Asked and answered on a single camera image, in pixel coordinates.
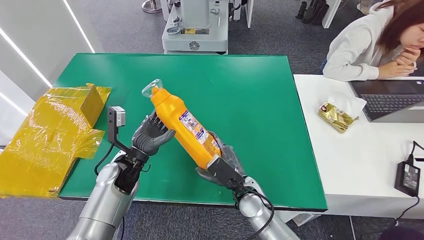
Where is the person's right hand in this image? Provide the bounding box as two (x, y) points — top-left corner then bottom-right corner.
(377, 61), (418, 80)

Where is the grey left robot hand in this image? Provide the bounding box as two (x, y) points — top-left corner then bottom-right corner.
(131, 110), (176, 157)

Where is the orange detergent bottle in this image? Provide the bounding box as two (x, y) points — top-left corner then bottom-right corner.
(141, 78), (222, 170)

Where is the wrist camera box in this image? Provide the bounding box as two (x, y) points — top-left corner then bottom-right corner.
(206, 155), (247, 192)
(106, 105), (132, 154)

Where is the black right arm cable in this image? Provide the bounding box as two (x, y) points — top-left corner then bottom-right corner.
(233, 188), (276, 240)

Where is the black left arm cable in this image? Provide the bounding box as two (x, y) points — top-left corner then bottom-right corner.
(93, 143), (116, 177)

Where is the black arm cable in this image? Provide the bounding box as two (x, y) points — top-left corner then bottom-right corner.
(93, 143), (116, 177)
(233, 188), (276, 240)

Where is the person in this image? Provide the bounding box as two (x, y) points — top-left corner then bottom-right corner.
(322, 0), (424, 82)

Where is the yellow taped cardboard box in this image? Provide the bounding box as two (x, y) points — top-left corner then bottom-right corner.
(0, 83), (112, 199)

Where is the black power adapter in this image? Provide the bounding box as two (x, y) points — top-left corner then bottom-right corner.
(394, 160), (422, 198)

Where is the white tissue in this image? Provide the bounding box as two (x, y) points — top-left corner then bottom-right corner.
(326, 92), (368, 119)

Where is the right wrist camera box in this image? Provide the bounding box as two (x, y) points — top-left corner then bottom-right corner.
(206, 155), (247, 192)

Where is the person's left hand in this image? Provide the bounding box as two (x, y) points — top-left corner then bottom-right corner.
(395, 47), (422, 66)

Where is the gold snack packet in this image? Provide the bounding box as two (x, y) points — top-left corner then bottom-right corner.
(317, 101), (360, 134)

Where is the grey laptop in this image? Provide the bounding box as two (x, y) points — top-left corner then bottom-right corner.
(348, 77), (424, 124)

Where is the silver round chair base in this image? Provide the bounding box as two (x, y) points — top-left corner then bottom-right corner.
(141, 0), (163, 14)

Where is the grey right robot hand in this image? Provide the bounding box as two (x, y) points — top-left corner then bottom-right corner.
(195, 131), (248, 188)

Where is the black adapter cable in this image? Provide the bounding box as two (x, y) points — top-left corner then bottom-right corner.
(393, 140), (424, 227)

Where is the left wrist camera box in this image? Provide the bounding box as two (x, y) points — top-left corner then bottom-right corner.
(106, 105), (132, 154)

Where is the white furniture leg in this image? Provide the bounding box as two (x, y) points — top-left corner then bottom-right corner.
(321, 0), (343, 29)

